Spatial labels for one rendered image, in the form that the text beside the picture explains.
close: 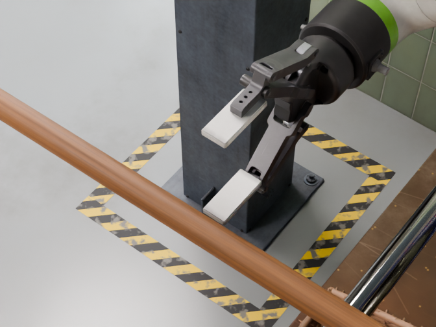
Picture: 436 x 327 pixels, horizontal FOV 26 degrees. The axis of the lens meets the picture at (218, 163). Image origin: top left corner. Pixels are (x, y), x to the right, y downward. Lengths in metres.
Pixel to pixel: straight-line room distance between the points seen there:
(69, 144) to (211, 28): 0.92
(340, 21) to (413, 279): 0.69
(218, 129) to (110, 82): 1.78
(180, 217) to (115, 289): 1.36
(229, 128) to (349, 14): 0.23
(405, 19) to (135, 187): 0.38
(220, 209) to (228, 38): 0.87
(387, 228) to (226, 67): 0.49
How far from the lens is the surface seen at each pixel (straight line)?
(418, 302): 1.63
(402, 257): 0.96
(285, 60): 0.96
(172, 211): 0.94
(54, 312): 2.28
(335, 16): 1.07
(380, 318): 1.42
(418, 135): 2.60
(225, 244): 0.92
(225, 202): 1.03
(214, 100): 2.03
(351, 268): 1.65
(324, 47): 1.05
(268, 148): 1.06
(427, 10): 1.10
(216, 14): 1.84
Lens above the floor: 1.98
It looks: 53 degrees down
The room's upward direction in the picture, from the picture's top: straight up
